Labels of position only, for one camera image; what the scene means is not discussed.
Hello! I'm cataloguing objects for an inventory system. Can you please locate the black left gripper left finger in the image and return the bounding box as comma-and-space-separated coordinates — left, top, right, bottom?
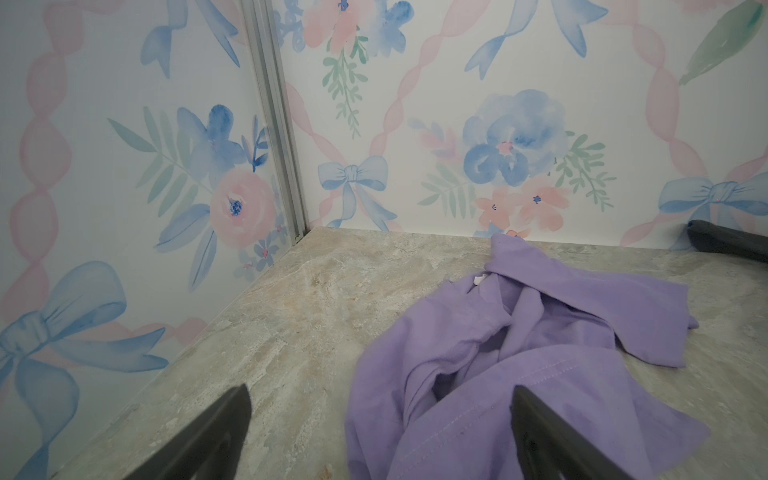
126, 384, 252, 480

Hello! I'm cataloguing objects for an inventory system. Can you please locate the purple cloth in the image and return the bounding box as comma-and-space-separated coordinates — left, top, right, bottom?
344, 234, 709, 479

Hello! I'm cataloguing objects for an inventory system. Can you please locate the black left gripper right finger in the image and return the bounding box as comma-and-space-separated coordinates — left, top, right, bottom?
510, 385, 630, 479

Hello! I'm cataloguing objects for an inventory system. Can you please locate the left aluminium corner post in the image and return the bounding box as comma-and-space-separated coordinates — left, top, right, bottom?
240, 0, 309, 244

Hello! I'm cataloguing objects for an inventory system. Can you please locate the dark grey cloth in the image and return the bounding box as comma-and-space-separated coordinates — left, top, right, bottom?
686, 220, 768, 263

